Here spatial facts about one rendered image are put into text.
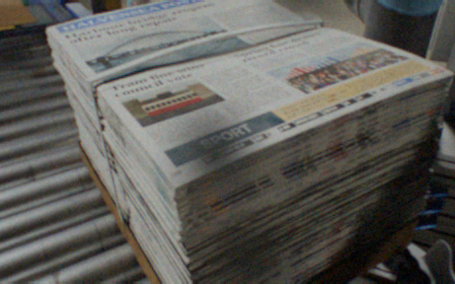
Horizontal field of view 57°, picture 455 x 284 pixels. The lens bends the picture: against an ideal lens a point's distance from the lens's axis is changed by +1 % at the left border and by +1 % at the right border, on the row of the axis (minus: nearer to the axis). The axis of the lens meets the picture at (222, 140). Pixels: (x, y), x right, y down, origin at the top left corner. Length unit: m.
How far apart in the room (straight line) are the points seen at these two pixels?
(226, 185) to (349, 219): 0.16
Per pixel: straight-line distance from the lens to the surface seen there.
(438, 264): 0.54
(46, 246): 0.58
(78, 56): 0.48
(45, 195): 0.68
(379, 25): 0.81
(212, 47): 0.47
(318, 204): 0.36
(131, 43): 0.49
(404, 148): 0.42
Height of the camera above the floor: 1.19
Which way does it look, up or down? 33 degrees down
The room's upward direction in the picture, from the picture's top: straight up
